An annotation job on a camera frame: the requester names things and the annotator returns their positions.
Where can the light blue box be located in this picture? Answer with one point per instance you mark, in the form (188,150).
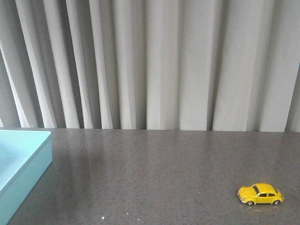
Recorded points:
(24,157)

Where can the yellow toy beetle car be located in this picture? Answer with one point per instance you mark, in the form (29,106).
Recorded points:
(260,193)

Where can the grey pleated curtain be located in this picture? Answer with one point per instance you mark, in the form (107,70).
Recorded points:
(221,65)

